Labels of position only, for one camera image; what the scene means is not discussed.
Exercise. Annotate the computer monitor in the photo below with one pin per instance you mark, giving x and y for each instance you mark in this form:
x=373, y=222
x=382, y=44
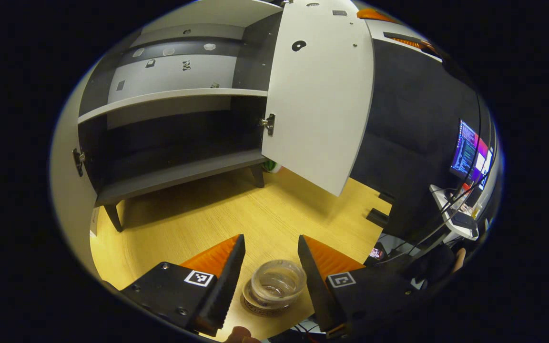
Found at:
x=467, y=152

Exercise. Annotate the green striped watermelon toy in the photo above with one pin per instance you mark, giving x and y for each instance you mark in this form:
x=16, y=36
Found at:
x=271, y=166

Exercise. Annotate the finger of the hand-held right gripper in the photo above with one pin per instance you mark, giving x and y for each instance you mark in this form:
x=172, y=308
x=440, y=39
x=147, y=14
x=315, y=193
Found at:
x=374, y=14
x=412, y=43

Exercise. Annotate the black backdrop cloth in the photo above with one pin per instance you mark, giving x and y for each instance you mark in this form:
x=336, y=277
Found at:
x=412, y=119

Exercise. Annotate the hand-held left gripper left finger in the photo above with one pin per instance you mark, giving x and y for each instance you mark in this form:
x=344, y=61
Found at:
x=224, y=281

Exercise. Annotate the clear plastic bottle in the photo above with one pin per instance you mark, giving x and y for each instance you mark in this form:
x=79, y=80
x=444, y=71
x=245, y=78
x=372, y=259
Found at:
x=277, y=286

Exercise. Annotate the white cabinet door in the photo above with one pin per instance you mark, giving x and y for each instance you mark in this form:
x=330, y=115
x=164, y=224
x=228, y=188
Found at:
x=69, y=190
x=317, y=95

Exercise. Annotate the metal door hinge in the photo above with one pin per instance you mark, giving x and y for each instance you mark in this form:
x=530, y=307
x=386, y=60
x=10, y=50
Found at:
x=269, y=124
x=79, y=162

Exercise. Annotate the white and grey cabinet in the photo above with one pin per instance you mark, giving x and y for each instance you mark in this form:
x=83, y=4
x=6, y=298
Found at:
x=169, y=176

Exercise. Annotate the white side table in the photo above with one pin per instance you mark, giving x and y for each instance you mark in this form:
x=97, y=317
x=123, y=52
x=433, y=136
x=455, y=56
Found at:
x=451, y=214

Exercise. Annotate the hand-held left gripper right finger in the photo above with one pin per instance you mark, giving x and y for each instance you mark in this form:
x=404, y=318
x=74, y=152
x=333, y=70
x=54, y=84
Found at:
x=317, y=286

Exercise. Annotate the black stand foot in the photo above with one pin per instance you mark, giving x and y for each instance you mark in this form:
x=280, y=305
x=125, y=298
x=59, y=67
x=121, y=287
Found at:
x=387, y=197
x=378, y=216

